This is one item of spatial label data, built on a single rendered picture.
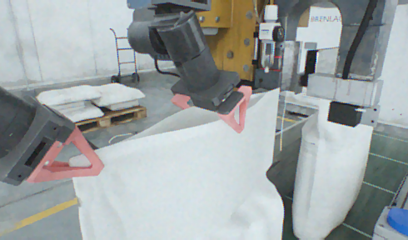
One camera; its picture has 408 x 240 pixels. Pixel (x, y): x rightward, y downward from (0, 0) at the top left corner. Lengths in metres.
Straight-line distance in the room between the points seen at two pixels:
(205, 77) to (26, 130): 0.23
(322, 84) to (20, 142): 0.58
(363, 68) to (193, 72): 0.38
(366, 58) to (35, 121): 0.58
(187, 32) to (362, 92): 0.42
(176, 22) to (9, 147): 0.23
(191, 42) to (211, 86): 0.08
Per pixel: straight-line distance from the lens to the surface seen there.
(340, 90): 0.65
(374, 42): 0.63
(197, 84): 0.38
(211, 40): 0.85
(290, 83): 0.72
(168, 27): 0.36
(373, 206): 1.51
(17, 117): 0.27
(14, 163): 0.25
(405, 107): 3.45
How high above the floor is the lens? 1.17
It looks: 19 degrees down
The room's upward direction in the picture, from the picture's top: straight up
